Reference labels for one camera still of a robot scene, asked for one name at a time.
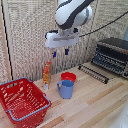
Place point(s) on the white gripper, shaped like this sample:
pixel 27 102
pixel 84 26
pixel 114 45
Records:
pixel 61 40

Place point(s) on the black dish rack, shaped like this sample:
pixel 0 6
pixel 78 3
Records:
pixel 111 56

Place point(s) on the red plastic shopping basket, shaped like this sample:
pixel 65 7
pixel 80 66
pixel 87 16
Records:
pixel 23 103

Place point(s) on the red bowl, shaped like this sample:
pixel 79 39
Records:
pixel 68 76

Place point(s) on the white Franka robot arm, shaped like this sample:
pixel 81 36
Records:
pixel 71 13

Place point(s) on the black oven door rack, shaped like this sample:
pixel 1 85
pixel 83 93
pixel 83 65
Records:
pixel 94 74

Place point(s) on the blue plastic mug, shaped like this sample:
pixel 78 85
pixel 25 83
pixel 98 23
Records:
pixel 66 90

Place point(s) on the beige woven folding screen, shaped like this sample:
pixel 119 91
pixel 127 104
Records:
pixel 26 36

